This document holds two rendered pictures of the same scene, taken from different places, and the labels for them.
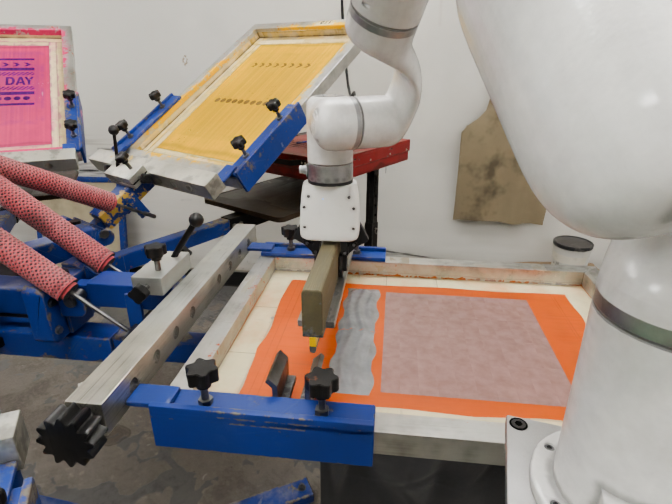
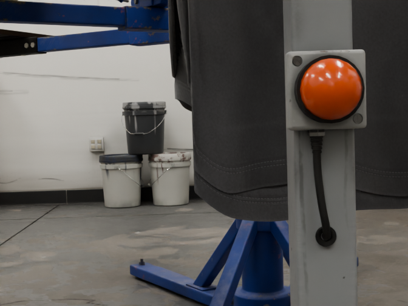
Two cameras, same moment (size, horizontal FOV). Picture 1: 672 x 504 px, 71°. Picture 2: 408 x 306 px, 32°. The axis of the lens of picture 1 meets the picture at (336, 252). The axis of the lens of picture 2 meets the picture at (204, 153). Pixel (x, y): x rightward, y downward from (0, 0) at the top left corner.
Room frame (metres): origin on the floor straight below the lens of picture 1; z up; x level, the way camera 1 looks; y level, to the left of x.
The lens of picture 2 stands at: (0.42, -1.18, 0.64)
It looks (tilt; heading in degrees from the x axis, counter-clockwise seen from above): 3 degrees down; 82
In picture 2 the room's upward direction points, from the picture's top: 2 degrees counter-clockwise
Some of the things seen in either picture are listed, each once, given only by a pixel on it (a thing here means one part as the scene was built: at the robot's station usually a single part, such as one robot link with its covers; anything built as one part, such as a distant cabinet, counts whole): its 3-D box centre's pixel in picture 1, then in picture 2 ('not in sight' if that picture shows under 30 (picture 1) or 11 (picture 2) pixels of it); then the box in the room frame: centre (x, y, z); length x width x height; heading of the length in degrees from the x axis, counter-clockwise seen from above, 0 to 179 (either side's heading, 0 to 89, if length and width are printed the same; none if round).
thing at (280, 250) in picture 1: (323, 261); not in sight; (1.06, 0.03, 0.98); 0.30 x 0.05 x 0.07; 83
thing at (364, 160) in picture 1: (331, 152); not in sight; (2.01, 0.02, 1.06); 0.61 x 0.46 x 0.12; 143
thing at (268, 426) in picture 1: (264, 423); not in sight; (0.51, 0.10, 0.98); 0.30 x 0.05 x 0.07; 83
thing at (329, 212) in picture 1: (330, 205); not in sight; (0.77, 0.01, 1.20); 0.10 x 0.07 x 0.11; 83
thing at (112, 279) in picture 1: (139, 290); not in sight; (0.82, 0.38, 1.02); 0.17 x 0.06 x 0.05; 83
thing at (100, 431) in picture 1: (79, 426); not in sight; (0.45, 0.32, 1.02); 0.07 x 0.06 x 0.07; 83
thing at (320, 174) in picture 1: (326, 170); not in sight; (0.77, 0.02, 1.26); 0.09 x 0.07 x 0.03; 83
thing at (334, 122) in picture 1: (333, 131); not in sight; (0.73, 0.00, 1.33); 0.15 x 0.10 x 0.11; 23
